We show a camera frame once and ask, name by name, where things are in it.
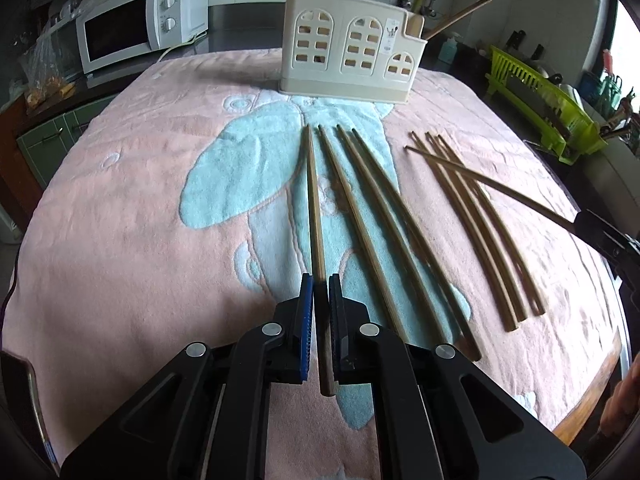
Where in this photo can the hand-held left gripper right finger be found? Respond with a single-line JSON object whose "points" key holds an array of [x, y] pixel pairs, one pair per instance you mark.
{"points": [[336, 330]]}

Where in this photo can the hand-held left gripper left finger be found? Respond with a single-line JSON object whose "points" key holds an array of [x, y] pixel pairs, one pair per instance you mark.
{"points": [[306, 330]]}

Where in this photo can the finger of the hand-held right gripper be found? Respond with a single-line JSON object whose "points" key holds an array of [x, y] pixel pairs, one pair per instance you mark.
{"points": [[612, 260], [607, 230]]}

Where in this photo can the long brown wooden chopstick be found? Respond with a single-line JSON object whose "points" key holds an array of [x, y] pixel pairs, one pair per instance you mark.
{"points": [[352, 207], [399, 210], [315, 210], [383, 210]]}

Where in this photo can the thin light wooden chopstick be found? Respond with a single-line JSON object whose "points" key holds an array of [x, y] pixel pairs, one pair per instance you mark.
{"points": [[457, 17], [470, 240], [482, 232], [495, 225], [490, 185]]}

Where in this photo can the cream plastic utensil holder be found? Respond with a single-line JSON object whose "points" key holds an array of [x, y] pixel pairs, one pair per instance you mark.
{"points": [[320, 75]]}

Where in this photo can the green plastic dish rack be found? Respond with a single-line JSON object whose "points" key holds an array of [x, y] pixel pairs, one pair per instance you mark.
{"points": [[530, 85]]}

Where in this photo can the pink and blue towel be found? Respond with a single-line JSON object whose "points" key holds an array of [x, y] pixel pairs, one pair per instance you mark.
{"points": [[150, 210]]}

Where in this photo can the teal soap bottle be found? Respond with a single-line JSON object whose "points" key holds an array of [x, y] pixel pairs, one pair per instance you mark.
{"points": [[449, 50]]}

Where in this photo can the green lower cabinet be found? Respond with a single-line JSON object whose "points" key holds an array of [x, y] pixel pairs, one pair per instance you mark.
{"points": [[55, 145]]}

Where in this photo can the white microwave oven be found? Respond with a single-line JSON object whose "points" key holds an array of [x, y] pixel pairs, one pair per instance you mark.
{"points": [[175, 10]]}

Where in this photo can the clear plastic bag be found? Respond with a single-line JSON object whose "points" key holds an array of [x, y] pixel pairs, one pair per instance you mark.
{"points": [[47, 70]]}

